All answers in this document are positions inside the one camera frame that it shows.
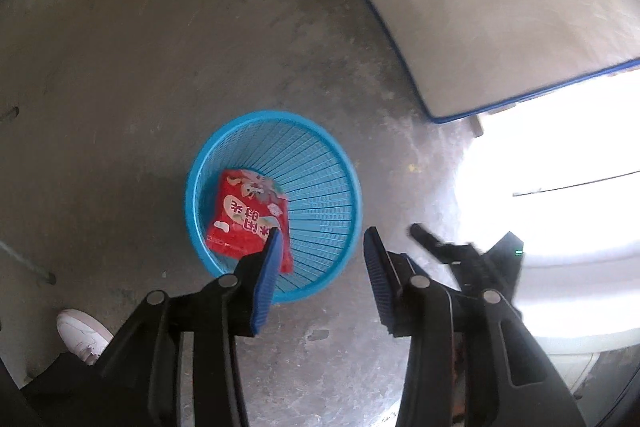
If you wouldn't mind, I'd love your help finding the white round appliance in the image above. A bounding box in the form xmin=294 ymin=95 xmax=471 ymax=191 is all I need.
xmin=515 ymin=237 xmax=640 ymax=400

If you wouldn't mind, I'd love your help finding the white shoe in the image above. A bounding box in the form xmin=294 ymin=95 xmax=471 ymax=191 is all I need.
xmin=56 ymin=308 xmax=115 ymax=365

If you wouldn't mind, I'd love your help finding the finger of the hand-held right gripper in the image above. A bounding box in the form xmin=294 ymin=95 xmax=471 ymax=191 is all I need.
xmin=410 ymin=223 xmax=454 ymax=266

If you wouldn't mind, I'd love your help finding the thin dark cable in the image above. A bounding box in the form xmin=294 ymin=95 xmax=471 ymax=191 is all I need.
xmin=512 ymin=174 xmax=640 ymax=198

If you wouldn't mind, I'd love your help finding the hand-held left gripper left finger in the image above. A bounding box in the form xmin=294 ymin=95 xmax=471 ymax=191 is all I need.
xmin=97 ymin=227 xmax=287 ymax=427

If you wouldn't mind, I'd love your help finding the red snack packet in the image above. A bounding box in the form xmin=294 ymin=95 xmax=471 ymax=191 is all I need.
xmin=205 ymin=169 xmax=296 ymax=275

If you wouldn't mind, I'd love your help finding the blue plastic mesh basket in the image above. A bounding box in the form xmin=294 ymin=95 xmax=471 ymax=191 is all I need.
xmin=185 ymin=109 xmax=363 ymax=305

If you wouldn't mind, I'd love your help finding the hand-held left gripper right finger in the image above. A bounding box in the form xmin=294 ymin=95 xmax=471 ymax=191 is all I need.
xmin=363 ymin=227 xmax=587 ymax=427

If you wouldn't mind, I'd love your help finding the white blue-edged board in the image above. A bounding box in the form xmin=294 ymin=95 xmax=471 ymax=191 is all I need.
xmin=305 ymin=0 xmax=640 ymax=125

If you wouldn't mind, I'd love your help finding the person's dark trouser leg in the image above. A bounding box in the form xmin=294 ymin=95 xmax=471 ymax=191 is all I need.
xmin=0 ymin=347 xmax=151 ymax=427

